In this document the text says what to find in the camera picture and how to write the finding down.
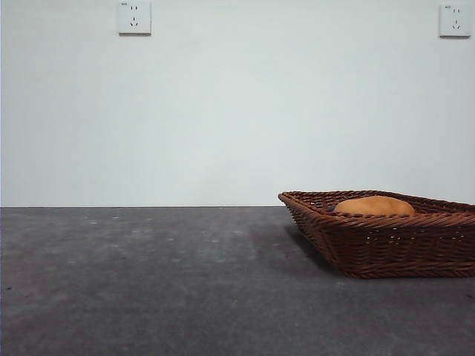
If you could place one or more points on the brown potato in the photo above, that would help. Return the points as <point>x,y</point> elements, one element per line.
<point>375,205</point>

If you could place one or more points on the brown wicker basket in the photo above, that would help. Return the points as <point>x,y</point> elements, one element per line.
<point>401,244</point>

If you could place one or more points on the white wall socket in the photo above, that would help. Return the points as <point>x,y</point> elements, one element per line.
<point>134,18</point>
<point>455,21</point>

